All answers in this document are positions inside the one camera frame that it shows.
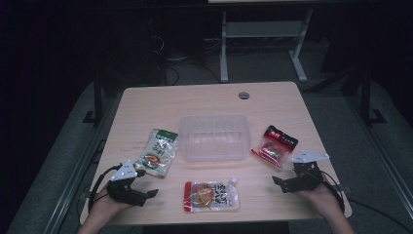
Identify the person's left hand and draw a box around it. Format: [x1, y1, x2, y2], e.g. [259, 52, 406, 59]
[89, 186, 132, 222]

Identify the red and black snack packet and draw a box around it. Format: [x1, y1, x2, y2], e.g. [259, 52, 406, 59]
[250, 125, 299, 170]

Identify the tangle of floor cables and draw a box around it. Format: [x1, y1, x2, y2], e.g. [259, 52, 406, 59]
[150, 32, 223, 86]

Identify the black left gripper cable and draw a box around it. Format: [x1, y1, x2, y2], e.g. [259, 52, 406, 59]
[87, 165, 123, 213]

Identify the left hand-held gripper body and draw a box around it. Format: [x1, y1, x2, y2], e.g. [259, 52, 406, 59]
[106, 159, 149, 208]

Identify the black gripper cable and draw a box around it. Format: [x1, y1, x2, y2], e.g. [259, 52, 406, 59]
[319, 169, 413, 233]
[87, 165, 123, 213]

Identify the clear plastic container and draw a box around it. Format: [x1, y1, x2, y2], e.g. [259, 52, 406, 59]
[177, 113, 252, 163]

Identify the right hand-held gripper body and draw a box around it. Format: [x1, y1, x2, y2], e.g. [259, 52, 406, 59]
[290, 149, 330, 193]

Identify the person's right hand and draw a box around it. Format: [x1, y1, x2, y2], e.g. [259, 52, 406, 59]
[296, 181, 340, 218]

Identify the black metal stand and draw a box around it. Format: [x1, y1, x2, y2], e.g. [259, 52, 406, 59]
[357, 62, 388, 128]
[82, 69, 105, 127]

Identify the grey metal floor rail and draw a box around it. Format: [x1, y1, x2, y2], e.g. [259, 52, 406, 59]
[42, 94, 123, 234]
[344, 94, 413, 211]

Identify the white desk frame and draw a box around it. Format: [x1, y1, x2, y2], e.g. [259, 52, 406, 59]
[207, 0, 316, 84]

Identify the green snack packet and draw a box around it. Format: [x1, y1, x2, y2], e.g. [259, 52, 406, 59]
[133, 128, 179, 179]

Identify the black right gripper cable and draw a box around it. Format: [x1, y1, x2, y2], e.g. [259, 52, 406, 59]
[319, 169, 413, 233]

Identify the clear spouted pouch white cap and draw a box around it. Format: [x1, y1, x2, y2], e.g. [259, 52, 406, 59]
[183, 176, 241, 214]

